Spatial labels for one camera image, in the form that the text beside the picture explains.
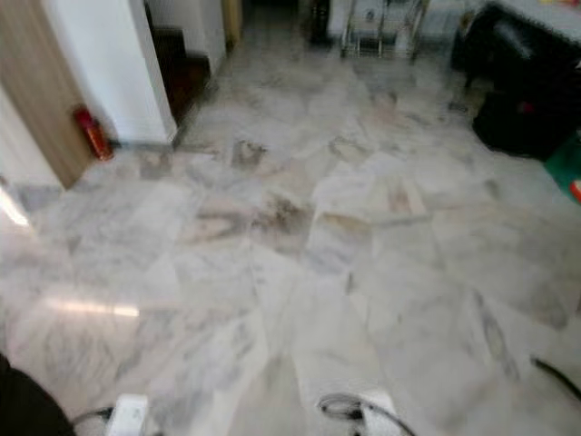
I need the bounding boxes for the dark brown armchair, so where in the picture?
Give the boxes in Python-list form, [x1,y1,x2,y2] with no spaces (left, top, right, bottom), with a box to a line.
[0,356,75,436]

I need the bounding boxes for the thin black cable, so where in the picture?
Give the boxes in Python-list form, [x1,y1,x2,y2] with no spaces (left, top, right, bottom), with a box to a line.
[531,357,581,401]

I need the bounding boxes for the metal wire rack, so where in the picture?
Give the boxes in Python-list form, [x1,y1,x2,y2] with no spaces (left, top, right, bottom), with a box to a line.
[340,0,429,63]

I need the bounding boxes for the green floor mat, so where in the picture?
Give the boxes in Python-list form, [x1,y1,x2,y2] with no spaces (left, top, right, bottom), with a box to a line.
[545,132,581,205]

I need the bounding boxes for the red fire extinguisher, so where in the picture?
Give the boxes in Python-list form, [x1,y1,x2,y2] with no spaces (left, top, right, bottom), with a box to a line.
[73,106,114,163]

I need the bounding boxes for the light wooden wall panel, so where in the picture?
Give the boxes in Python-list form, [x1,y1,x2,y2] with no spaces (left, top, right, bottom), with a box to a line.
[0,0,96,190]

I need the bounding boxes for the dark wooden stairs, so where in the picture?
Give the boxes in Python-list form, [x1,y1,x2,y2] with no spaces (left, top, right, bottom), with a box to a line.
[150,25,212,124]

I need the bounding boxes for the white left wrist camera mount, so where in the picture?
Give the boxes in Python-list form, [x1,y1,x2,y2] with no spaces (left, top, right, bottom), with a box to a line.
[106,393,151,436]

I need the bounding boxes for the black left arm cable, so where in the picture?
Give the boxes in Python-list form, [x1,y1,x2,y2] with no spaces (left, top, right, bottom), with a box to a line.
[71,407,112,428]

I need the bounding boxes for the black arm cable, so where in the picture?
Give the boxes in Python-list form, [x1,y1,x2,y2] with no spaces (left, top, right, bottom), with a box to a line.
[71,407,112,428]
[316,392,419,436]

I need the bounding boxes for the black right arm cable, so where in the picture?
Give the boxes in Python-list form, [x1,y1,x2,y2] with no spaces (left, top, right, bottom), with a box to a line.
[316,392,419,436]

